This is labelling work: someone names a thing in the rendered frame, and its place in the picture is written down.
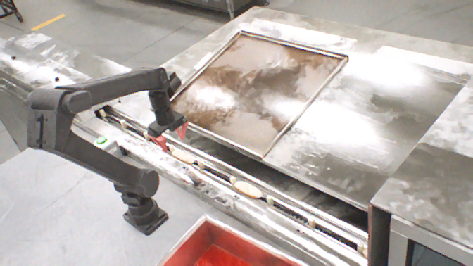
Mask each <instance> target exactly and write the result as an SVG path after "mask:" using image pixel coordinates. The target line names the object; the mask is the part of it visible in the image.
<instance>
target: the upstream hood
mask: <svg viewBox="0 0 473 266"><path fill-rule="evenodd" d="M0 76H1V77H2V78H3V79H5V80H6V81H9V82H11V83H12V84H14V85H16V86H17V87H20V88H22V89H24V90H25V91H27V92H29V93H30V92H32V91H33V90H34V89H37V88H52V89H55V86H58V85H62V84H73V83H78V82H83V81H87V80H92V79H94V78H93V77H90V76H88V75H85V74H82V73H80V72H78V71H76V70H73V69H72V68H68V67H66V66H65V65H64V64H61V63H59V62H57V61H53V60H51V59H50V58H47V57H45V56H43V55H41V54H38V53H35V52H34V51H33V50H30V49H28V48H25V47H23V46H21V45H19V44H16V43H14V42H11V41H8V40H7V39H6V38H4V37H0ZM117 102H119V103H121V102H120V99H119V98H117V99H113V100H111V101H107V102H104V103H100V104H96V105H94V106H92V108H91V109H89V110H87V111H85V112H82V113H77V114H75V118H74V119H76V120H77V121H79V122H81V123H83V124H84V123H86V122H87V121H89V120H91V119H92V118H94V117H95V114H94V112H96V111H97V110H98V109H99V108H102V107H103V106H105V105H106V104H107V103H110V105H111V106H112V105H113V104H115V103H117Z"/></svg>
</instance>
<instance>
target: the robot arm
mask: <svg viewBox="0 0 473 266"><path fill-rule="evenodd" d="M181 86H182V81H181V79H180V78H179V77H178V76H177V74H176V73H175V71H166V69H165V68H164V67H149V66H141V67H137V68H134V69H133V70H131V71H129V72H122V73H118V74H115V75H109V76H106V77H100V78H96V79H92V80H87V81H83V82H78V83H73V84H62V85H58V86H55V89H52V88H37V89H34V90H33V91H32V92H30V94H29V95H28V96H27V106H28V114H27V143H26V145H27V147H29V148H32V149H34V150H43V151H45V152H48V153H52V154H54V155H57V156H60V157H62V158H65V159H66V160H69V161H70V162H73V163H74V164H76V165H78V166H80V167H83V168H84V169H86V170H88V171H91V172H93V173H95V174H97V175H99V176H102V177H104V178H106V179H108V181H110V182H112V183H113V186H114V189H115V190H116V191H117V192H120V193H122V194H121V196H120V197H121V199H122V202H123V203H124V204H127V205H128V211H127V212H125V213H123V214H122V216H123V218H124V220H126V221H128V223H129V224H131V225H132V226H133V227H135V228H136V229H138V230H139V231H140V232H141V233H142V234H144V235H145V236H149V235H151V234H152V233H154V232H155V231H156V230H157V229H158V228H159V226H161V225H162V224H163V223H164V222H165V221H166V220H168V218H169V216H168V213H167V212H165V211H164V210H162V209H161V208H159V207H158V204H157V202H156V201H155V200H154V199H152V196H154V195H155V194H156V192H157V190H158V187H159V182H160V179H159V175H158V173H157V172H156V171H155V170H151V169H140V168H137V167H135V165H132V164H129V163H126V162H125V161H123V160H121V159H119V158H117V157H115V156H114V155H112V154H110V153H109V152H107V151H105V150H103V149H102V148H100V147H98V146H95V145H94V144H92V143H90V142H89V141H87V140H85V139H83V138H82V137H81V136H79V135H77V134H76V133H74V132H73V131H72V130H71V126H72V123H73V120H74V118H75V114H77V113H82V112H85V111H87V110H89V109H91V108H92V106H94V105H96V104H100V103H104V102H107V101H111V100H113V99H117V98H120V97H123V96H127V95H130V94H134V93H137V92H140V91H149V92H148V95H149V100H150V102H151V107H152V109H153V113H154V115H155V118H156V120H155V121H153V122H152V123H151V124H149V125H148V127H149V129H150V130H149V131H148V132H147V133H148V136H149V137H150V138H151V139H152V140H154V141H155V142H156V143H157V144H158V145H159V146H160V148H161V149H162V150H163V151H164V152H167V146H166V138H165V137H162V135H163V132H164V131H166V130H167V129H168V130H169V131H171V132H173V131H175V130H177V132H178V134H179V137H180V139H182V140H184V136H185V132H186V130H187V126H188V124H189V120H188V118H186V117H185V116H184V114H181V113H179V112H177V111H175V110H173V109H172V107H171V105H170V100H169V99H170V98H172V97H173V95H174V94H176V93H177V91H178V90H179V88H180V87H181ZM180 126H182V132H181V130H180V128H179V127H180Z"/></svg>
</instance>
